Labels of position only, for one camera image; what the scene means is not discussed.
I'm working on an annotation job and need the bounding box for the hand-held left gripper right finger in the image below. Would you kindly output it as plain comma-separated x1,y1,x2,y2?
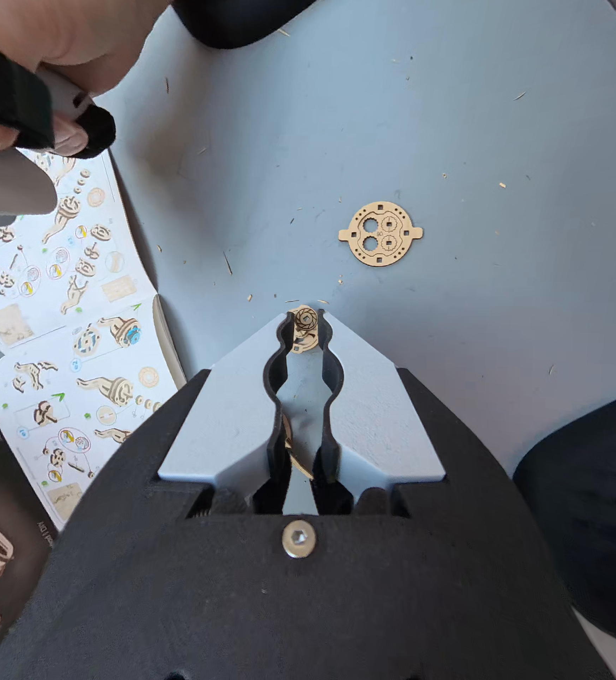
313,310,447,515

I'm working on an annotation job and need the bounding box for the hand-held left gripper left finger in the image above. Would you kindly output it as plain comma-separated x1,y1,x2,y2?
158,312,294,515

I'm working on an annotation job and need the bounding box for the round wooden hub assembly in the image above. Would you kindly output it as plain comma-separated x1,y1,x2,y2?
289,325,322,356

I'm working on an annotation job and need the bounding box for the illustrated instruction booklet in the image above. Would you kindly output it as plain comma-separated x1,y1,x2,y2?
0,146,188,532

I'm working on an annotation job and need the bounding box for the round wooden gear-cutout plate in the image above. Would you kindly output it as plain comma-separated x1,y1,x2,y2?
338,201,424,265

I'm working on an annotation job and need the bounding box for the black product box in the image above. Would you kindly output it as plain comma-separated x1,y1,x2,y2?
0,396,56,646

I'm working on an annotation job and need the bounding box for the black quilted seat cushion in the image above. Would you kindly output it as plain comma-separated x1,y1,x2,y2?
514,385,616,651

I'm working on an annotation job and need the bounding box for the wooden stand with handle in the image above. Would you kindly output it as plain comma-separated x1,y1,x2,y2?
281,414,315,481

